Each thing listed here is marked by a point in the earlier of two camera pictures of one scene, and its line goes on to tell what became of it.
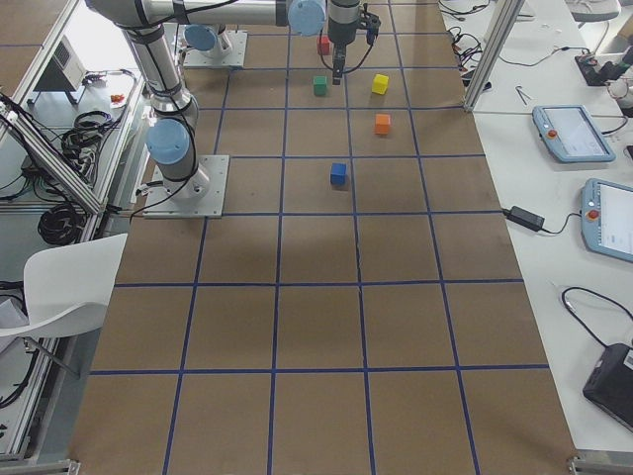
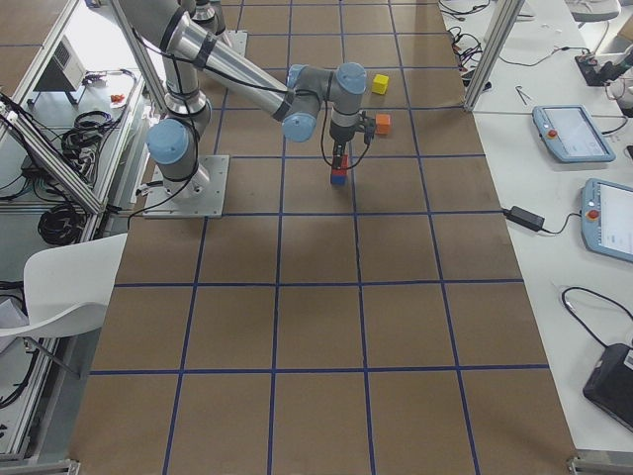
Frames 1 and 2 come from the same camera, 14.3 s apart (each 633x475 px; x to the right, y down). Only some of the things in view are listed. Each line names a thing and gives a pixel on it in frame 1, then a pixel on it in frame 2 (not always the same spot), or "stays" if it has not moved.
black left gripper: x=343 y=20 -> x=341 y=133
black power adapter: x=524 y=218 stays
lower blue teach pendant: x=606 y=218 stays
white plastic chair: x=66 y=286 stays
